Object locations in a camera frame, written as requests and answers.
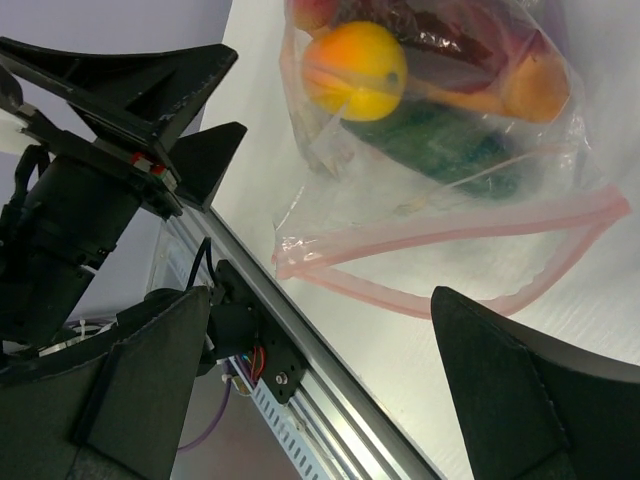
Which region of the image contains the white slotted cable duct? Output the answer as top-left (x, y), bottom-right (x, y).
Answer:
top-left (228, 356), bottom-right (343, 479)

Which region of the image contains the green toy pepper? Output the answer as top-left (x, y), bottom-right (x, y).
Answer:
top-left (340, 100), bottom-right (522, 200)

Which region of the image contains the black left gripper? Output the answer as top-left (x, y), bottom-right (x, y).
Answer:
top-left (1, 37), bottom-right (247, 220)

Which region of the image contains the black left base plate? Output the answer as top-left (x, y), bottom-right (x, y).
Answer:
top-left (207, 260), bottom-right (308, 405)

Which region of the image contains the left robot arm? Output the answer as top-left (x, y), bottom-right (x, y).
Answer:
top-left (1, 38), bottom-right (246, 348)

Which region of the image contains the clear zip top bag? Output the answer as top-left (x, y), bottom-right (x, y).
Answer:
top-left (272, 1), bottom-right (630, 318)

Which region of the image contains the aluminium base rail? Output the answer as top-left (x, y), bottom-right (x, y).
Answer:
top-left (167, 209), bottom-right (441, 479)

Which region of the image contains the orange toy fruit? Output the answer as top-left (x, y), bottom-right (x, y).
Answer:
top-left (301, 21), bottom-right (408, 122)

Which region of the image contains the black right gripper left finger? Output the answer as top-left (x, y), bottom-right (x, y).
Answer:
top-left (1, 287), bottom-right (209, 479)

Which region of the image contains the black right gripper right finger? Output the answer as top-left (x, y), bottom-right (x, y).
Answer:
top-left (431, 287), bottom-right (639, 479)

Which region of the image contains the orange toy croissant bread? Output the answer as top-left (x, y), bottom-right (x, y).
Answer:
top-left (407, 53), bottom-right (571, 124)

